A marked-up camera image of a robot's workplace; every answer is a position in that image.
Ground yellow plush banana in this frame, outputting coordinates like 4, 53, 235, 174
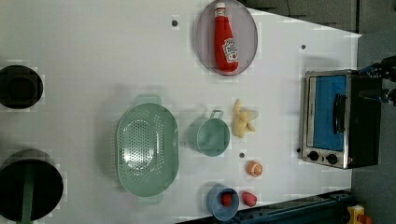
233, 99, 259, 138

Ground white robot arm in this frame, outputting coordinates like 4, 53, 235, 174
359, 56, 396, 105

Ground silver black toaster oven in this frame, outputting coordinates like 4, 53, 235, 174
302, 70, 382, 169

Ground green perforated colander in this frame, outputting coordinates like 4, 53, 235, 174
116, 94, 179, 204

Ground red ketchup bottle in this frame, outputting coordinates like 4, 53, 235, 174
214, 2, 239, 73

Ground grey round plate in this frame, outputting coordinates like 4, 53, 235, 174
193, 0, 258, 77

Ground orange slice toy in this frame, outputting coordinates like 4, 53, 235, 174
247, 161, 263, 177

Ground red strawberry toy in cup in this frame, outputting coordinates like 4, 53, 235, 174
220, 193, 233, 207

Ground blue cup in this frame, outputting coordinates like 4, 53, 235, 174
206, 185, 239, 221

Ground red strawberry toy on table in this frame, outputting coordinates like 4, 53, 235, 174
242, 191, 257, 207

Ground black round pot lower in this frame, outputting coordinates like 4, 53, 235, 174
1, 149, 64, 222

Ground black round pot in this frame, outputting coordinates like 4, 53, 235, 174
0, 65, 44, 109
1, 149, 64, 222

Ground black round pot upper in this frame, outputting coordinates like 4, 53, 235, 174
0, 65, 44, 109

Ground yellow red emergency button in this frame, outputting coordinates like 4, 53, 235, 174
347, 205, 373, 224

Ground green cup with handle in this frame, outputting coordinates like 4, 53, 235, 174
188, 109, 231, 157

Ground blue metal frame rail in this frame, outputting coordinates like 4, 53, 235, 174
177, 190, 357, 224

